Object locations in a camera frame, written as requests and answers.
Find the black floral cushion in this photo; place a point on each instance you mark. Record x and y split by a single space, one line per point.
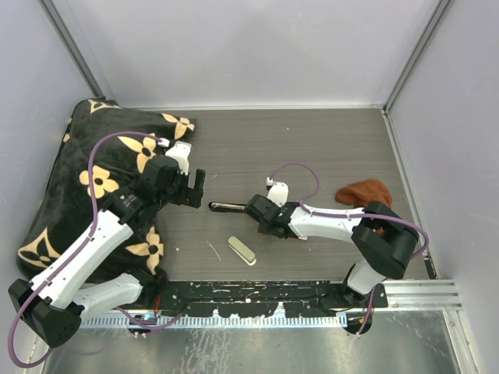
105 147

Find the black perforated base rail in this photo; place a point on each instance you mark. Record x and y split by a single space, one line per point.
247 299

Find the orange brown cloth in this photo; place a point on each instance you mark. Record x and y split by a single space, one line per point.
360 194

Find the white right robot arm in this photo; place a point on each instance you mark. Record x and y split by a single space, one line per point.
385 241

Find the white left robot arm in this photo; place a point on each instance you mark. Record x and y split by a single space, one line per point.
55 303

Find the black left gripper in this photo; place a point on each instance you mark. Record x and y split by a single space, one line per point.
192 195

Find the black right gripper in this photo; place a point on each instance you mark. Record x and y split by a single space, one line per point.
263 228

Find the black stapler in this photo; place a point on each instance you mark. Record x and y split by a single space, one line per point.
219 207

